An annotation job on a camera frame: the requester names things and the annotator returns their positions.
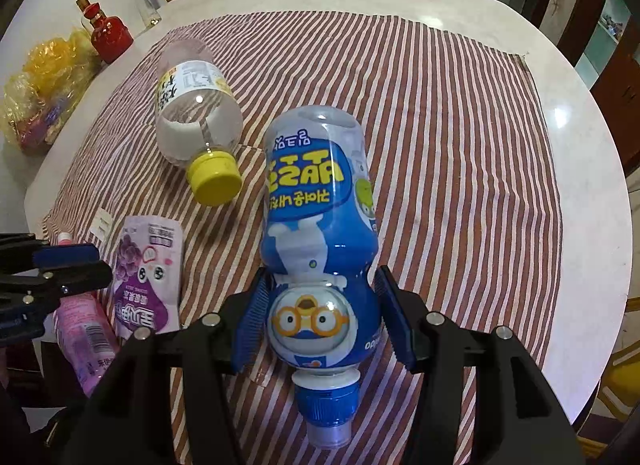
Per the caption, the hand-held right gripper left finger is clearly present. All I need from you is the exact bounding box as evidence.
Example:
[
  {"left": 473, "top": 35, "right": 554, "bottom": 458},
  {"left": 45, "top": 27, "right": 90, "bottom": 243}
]
[{"left": 75, "top": 267, "right": 273, "bottom": 465}]

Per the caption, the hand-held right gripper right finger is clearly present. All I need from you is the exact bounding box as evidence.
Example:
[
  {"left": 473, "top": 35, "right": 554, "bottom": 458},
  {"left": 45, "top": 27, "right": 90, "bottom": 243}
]
[{"left": 374, "top": 264, "right": 586, "bottom": 465}]

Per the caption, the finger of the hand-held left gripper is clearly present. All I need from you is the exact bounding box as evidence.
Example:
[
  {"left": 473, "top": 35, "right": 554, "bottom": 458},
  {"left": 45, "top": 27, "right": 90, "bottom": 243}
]
[
  {"left": 0, "top": 232, "right": 114, "bottom": 307},
  {"left": 0, "top": 296, "right": 57, "bottom": 346}
]

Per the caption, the pink plastic bottle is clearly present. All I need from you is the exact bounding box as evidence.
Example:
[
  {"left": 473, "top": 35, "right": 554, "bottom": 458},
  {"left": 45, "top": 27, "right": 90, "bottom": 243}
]
[{"left": 52, "top": 232, "right": 121, "bottom": 398}]

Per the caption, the blue cartoon drink bottle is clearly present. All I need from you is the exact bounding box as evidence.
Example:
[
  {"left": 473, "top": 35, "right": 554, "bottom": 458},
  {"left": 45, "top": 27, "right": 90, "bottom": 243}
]
[{"left": 260, "top": 105, "right": 383, "bottom": 448}]

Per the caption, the purple drink pouch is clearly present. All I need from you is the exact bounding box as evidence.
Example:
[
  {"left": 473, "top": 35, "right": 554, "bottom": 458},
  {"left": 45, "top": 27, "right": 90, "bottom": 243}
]
[{"left": 111, "top": 215, "right": 185, "bottom": 338}]

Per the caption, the striped brown white cloth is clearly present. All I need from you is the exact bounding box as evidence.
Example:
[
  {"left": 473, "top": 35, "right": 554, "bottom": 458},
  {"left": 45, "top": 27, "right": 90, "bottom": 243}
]
[{"left": 40, "top": 10, "right": 563, "bottom": 465}]

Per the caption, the yellow plastic bag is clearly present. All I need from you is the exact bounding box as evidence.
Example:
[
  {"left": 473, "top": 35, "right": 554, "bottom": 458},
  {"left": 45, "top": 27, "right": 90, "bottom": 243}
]
[{"left": 0, "top": 28, "right": 101, "bottom": 153}]

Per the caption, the clear bottle with yellow cap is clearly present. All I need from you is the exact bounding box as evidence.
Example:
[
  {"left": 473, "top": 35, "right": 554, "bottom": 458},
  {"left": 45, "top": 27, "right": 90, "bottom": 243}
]
[{"left": 155, "top": 40, "right": 244, "bottom": 207}]

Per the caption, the red liquor bottle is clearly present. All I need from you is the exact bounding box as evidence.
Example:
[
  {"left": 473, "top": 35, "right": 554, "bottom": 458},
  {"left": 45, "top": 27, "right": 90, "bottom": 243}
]
[{"left": 82, "top": 2, "right": 133, "bottom": 64}]

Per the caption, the yellow wooden chair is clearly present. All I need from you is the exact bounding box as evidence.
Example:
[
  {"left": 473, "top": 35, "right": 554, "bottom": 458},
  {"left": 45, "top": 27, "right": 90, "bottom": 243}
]
[{"left": 575, "top": 295, "right": 640, "bottom": 451}]

